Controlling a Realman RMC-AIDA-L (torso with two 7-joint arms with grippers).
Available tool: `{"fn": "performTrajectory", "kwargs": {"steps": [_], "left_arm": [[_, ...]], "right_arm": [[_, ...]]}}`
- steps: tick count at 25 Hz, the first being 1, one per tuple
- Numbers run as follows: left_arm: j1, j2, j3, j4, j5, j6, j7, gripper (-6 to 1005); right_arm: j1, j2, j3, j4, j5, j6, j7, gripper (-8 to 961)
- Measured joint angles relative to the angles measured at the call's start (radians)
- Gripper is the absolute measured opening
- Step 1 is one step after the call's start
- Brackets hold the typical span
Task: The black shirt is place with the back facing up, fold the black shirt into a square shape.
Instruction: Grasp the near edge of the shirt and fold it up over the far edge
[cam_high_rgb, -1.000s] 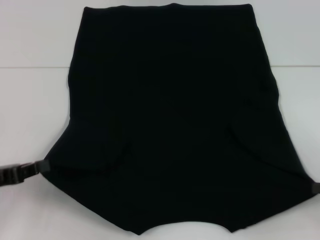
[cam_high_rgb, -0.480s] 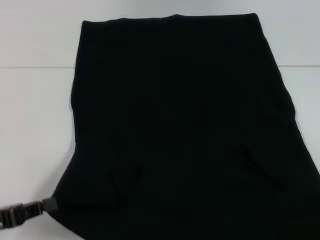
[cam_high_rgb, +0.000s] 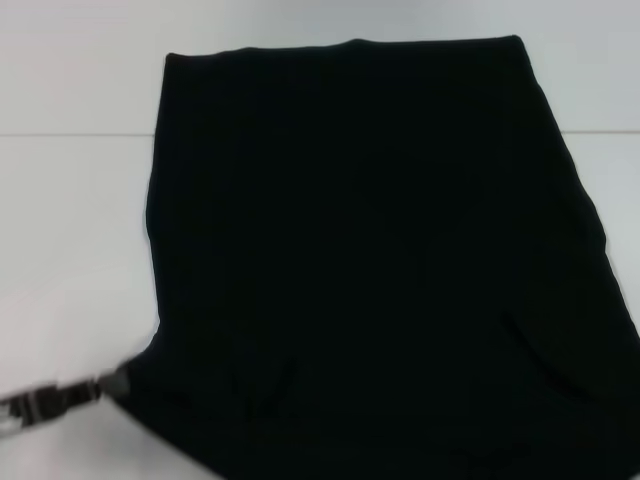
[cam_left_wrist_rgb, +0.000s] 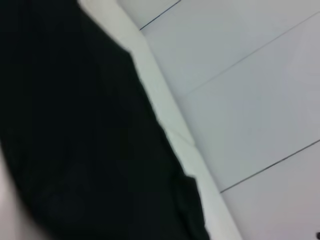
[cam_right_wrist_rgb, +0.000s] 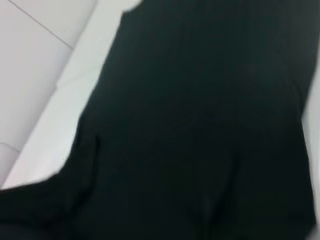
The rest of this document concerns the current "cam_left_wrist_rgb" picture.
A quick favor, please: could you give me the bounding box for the black shirt with FREE print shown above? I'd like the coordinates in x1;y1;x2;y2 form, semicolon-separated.
0;0;211;240

